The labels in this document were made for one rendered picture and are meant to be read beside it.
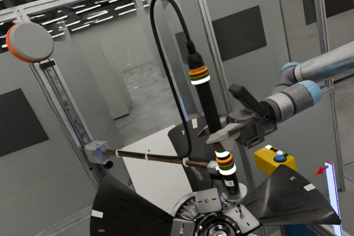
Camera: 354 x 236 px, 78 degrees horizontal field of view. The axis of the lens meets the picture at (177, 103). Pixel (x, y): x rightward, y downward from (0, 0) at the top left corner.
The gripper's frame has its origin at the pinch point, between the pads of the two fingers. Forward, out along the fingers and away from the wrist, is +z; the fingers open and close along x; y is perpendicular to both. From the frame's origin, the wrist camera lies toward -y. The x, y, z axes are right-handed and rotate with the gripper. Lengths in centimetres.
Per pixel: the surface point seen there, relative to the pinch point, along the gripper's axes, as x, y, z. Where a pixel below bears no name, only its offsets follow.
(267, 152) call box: 32, 41, -39
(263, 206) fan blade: -0.9, 29.4, -10.4
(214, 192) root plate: 4.2, 20.7, 1.3
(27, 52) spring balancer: 54, -36, 40
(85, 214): 70, 50, 56
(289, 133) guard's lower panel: 70, 67, -87
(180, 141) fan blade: 20.5, 9.5, 2.4
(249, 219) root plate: -1.9, 29.5, -4.4
